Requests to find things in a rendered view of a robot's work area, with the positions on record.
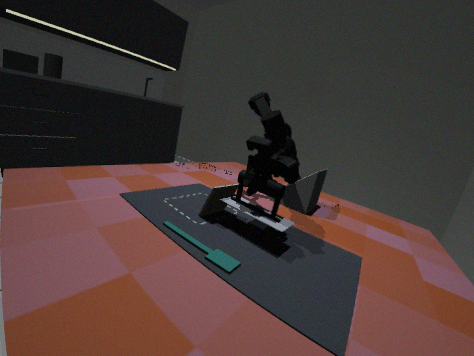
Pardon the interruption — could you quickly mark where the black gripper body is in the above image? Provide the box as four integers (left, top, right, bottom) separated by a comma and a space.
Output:
246, 135, 287, 182

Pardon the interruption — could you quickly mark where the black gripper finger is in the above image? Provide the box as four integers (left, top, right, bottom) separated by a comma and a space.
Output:
243, 155, 270, 187
246, 187, 258, 196

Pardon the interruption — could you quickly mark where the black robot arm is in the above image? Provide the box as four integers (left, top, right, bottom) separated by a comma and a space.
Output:
248, 92, 301, 186

